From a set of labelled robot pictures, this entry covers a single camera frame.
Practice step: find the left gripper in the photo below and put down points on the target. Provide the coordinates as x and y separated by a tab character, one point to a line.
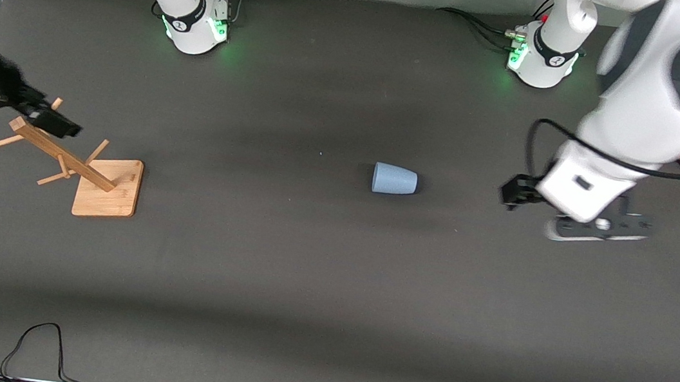
520	191

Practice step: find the light blue cup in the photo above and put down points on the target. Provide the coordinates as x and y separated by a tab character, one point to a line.
394	180

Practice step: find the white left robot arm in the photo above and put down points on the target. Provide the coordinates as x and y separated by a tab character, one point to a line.
671	82

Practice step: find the wooden mug tree stand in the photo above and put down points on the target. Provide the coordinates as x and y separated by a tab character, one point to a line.
100	187

